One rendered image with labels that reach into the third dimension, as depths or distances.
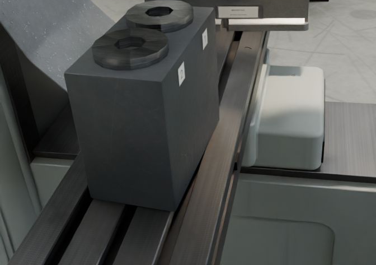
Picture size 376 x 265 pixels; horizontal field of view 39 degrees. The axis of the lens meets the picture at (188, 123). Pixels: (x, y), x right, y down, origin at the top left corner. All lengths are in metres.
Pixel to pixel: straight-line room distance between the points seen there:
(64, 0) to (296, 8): 0.50
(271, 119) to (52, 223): 0.51
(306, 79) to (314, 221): 0.30
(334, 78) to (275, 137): 2.01
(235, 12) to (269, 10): 0.07
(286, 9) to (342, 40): 2.33
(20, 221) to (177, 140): 0.70
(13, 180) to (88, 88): 0.63
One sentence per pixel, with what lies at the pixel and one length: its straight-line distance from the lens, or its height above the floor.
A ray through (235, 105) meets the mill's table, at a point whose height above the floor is 0.96.
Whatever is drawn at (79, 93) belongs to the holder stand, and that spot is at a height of 1.12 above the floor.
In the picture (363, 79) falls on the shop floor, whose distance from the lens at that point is 3.02.
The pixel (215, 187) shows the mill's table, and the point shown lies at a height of 0.96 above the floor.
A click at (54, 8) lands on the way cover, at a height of 1.03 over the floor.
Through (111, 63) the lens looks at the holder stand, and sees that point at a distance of 0.60.
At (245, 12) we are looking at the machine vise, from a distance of 1.15.
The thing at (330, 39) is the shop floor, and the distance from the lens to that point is 3.47.
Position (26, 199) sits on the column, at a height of 0.66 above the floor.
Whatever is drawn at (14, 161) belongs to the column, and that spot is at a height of 0.76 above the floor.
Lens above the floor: 1.41
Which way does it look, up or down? 33 degrees down
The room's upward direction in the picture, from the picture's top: 5 degrees counter-clockwise
